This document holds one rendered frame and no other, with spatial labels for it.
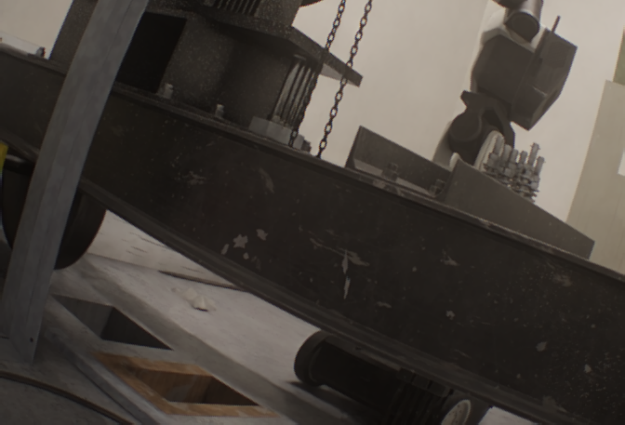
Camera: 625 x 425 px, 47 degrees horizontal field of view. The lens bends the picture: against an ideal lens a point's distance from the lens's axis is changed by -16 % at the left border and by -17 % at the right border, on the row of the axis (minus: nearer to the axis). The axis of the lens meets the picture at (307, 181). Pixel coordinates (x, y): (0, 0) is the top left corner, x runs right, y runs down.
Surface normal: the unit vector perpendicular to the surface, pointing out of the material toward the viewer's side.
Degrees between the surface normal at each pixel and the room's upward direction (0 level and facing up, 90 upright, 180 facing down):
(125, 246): 90
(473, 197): 90
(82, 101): 90
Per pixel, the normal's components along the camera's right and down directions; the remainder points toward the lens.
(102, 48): -0.42, -0.14
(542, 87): -0.12, -0.30
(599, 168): -0.59, -0.22
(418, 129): 0.73, 0.29
